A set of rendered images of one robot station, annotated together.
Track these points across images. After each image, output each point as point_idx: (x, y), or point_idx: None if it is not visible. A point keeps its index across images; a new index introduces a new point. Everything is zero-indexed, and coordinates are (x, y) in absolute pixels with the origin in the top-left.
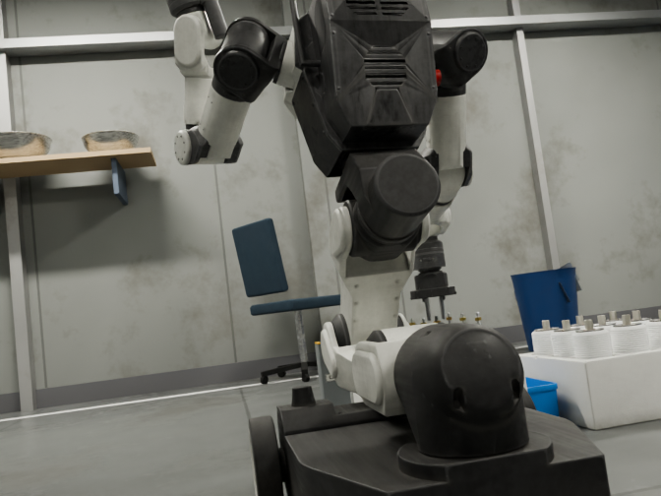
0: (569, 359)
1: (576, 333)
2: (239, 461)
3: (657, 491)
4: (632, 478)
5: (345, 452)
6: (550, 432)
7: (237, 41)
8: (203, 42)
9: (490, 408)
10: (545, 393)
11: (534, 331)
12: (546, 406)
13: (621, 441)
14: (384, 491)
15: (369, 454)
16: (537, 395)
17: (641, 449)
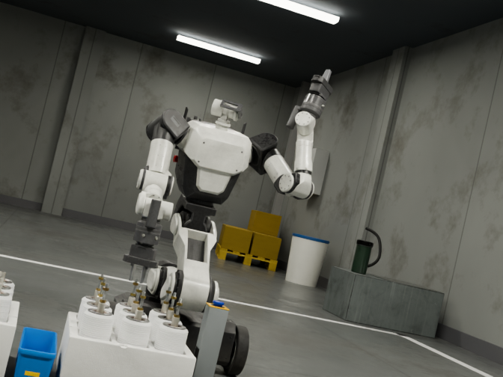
0: (17, 306)
1: (13, 283)
2: None
3: (60, 330)
4: (58, 335)
5: (197, 313)
6: (128, 297)
7: None
8: (297, 135)
9: None
10: (35, 335)
11: (8, 295)
12: (33, 346)
13: (14, 344)
14: None
15: (189, 310)
16: (42, 337)
17: (18, 339)
